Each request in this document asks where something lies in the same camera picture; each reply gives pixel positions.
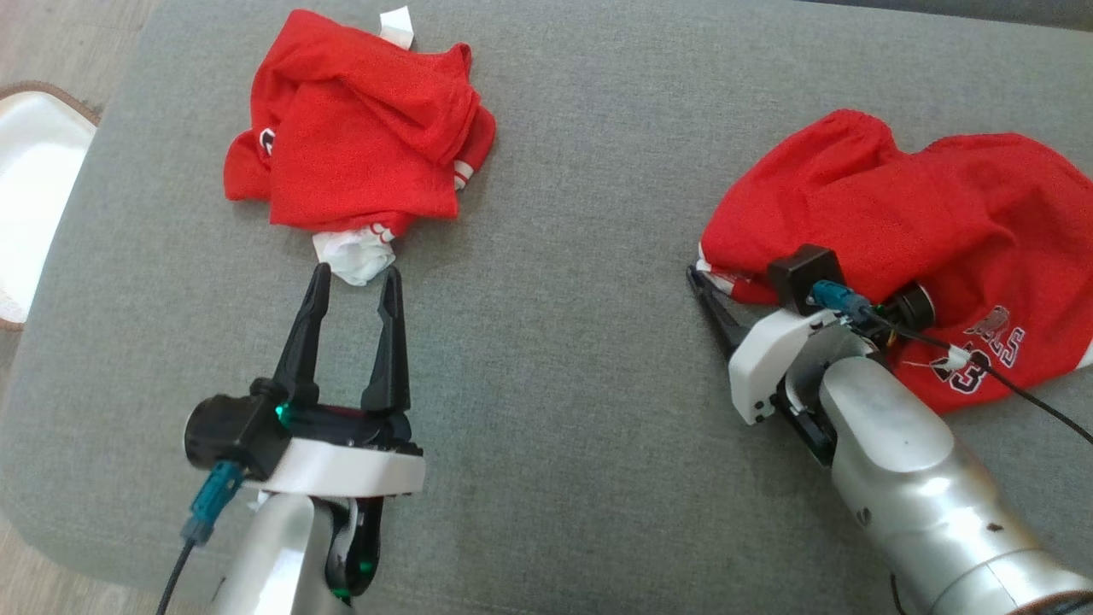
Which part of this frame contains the white basket with brown rim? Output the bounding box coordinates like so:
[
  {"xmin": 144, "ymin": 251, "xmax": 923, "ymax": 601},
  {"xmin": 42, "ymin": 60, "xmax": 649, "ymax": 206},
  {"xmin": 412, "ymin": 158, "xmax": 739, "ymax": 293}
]
[{"xmin": 0, "ymin": 81, "xmax": 103, "ymax": 332}]

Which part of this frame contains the red basketball jersey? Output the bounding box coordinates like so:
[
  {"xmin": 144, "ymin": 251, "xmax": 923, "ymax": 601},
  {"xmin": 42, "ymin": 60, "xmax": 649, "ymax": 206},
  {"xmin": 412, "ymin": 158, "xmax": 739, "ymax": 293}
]
[{"xmin": 696, "ymin": 108, "xmax": 1093, "ymax": 417}]

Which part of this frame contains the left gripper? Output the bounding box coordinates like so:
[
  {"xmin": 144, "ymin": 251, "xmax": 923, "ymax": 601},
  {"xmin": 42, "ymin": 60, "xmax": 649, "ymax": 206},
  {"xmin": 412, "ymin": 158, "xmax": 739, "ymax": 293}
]
[{"xmin": 246, "ymin": 263, "xmax": 426, "ymax": 597}]

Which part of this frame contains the black cable teal plug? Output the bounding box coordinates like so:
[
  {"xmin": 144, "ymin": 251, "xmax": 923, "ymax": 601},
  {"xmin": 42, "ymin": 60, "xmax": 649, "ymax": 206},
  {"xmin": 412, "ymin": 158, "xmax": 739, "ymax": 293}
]
[
  {"xmin": 156, "ymin": 460, "xmax": 246, "ymax": 615},
  {"xmin": 810, "ymin": 280, "xmax": 1093, "ymax": 447}
]

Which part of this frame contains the left black cable teal plug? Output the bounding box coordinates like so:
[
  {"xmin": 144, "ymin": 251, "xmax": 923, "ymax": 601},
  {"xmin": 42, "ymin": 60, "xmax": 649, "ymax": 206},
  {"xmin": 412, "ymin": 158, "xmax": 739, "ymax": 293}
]
[{"xmin": 156, "ymin": 460, "xmax": 246, "ymax": 615}]

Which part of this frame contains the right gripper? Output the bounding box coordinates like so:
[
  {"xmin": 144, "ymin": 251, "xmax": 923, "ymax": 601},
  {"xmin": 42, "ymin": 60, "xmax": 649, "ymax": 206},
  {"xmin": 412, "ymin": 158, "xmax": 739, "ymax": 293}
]
[{"xmin": 686, "ymin": 265, "xmax": 936, "ymax": 466}]

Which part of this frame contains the right black cable teal plug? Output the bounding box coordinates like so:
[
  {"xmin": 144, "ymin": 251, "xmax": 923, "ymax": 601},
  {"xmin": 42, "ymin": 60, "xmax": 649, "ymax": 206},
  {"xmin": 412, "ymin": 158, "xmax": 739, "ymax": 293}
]
[{"xmin": 810, "ymin": 280, "xmax": 1093, "ymax": 447}]

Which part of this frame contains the red garment with white trim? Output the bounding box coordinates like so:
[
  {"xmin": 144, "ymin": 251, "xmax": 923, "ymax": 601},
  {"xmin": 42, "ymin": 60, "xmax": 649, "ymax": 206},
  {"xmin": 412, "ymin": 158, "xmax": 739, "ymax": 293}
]
[{"xmin": 224, "ymin": 7, "xmax": 498, "ymax": 287}]

